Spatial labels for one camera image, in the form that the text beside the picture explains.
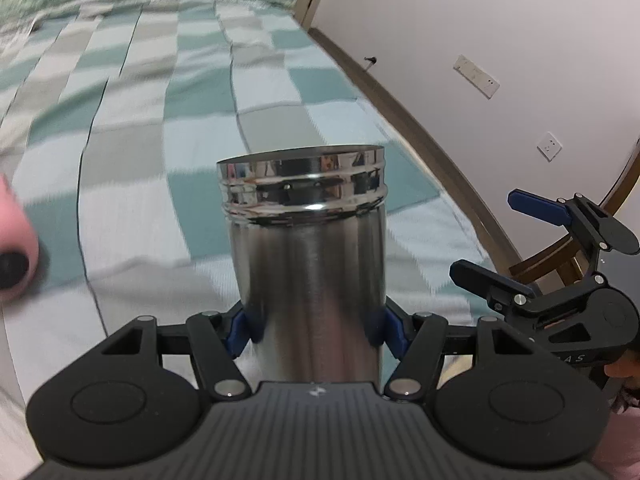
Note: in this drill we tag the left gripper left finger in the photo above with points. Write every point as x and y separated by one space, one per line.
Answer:
140 392

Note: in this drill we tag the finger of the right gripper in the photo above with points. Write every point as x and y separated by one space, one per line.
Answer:
592 227
499 292

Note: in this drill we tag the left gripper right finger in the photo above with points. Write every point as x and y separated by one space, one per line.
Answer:
491 392

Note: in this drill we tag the stainless steel cup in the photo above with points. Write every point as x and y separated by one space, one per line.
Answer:
307 231

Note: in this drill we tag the pink insulated cup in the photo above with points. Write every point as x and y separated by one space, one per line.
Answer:
19 245

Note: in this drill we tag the right hand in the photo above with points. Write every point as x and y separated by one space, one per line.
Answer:
626 368

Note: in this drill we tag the checkered green bed sheet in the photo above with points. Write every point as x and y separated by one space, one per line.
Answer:
113 119

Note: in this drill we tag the white wall socket panel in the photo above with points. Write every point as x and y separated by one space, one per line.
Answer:
487 85

